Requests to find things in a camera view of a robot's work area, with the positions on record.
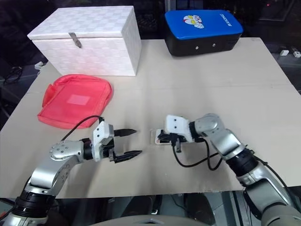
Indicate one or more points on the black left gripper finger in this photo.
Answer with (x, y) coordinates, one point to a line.
(129, 156)
(124, 132)

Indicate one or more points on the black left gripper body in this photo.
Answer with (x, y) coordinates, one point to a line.
(110, 147)

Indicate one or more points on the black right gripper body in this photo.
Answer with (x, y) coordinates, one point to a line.
(174, 137)

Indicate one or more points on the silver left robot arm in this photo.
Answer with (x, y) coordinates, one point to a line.
(58, 151)

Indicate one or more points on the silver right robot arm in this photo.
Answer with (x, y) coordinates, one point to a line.
(225, 141)

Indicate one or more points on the small white card object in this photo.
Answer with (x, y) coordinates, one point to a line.
(152, 137)

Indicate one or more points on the red fabric bag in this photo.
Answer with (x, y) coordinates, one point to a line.
(77, 101)

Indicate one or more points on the dark rounded shape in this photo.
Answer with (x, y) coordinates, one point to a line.
(198, 207)

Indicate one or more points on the white checkered storage box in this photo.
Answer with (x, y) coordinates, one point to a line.
(94, 47)

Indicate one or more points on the metal box latch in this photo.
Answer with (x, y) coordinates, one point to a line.
(76, 41)

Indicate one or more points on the white power strip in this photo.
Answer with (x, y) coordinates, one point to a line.
(39, 65)

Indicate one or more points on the blue and black kick pad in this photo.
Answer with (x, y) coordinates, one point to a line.
(200, 28)

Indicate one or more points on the white power adapter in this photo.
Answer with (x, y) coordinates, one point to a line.
(283, 52)
(296, 54)

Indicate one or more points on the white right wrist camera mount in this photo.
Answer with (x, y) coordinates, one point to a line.
(175, 123)

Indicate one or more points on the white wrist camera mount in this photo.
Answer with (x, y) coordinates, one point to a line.
(100, 131)
(175, 123)

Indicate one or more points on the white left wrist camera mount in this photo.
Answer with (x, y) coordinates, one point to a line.
(100, 131)

